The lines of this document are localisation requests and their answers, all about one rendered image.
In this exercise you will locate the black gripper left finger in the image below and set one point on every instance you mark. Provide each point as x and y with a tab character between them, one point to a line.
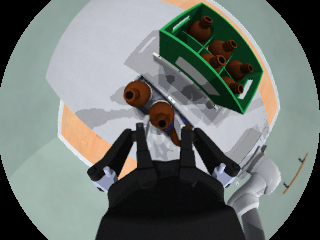
107	170

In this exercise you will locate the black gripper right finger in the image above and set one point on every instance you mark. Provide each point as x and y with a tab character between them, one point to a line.
217	163

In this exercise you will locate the green bottle crate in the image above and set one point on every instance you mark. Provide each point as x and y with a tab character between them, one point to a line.
182	55

